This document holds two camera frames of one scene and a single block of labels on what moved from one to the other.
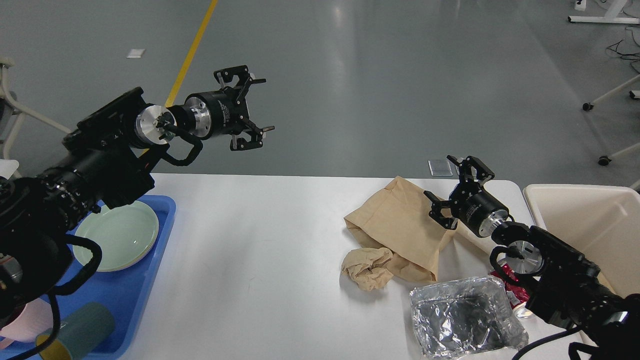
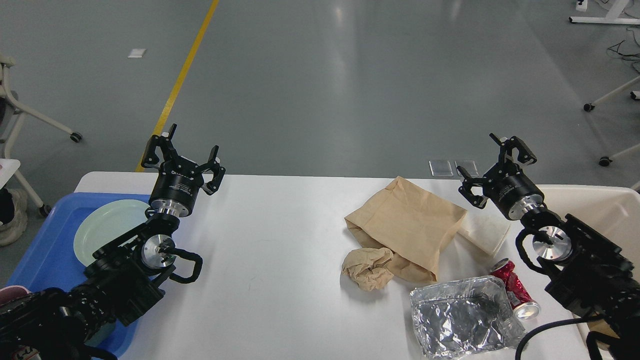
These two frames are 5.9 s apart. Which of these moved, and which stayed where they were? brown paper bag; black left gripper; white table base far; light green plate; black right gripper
Moved: black right gripper; black left gripper
Stayed: light green plate; brown paper bag; white table base far
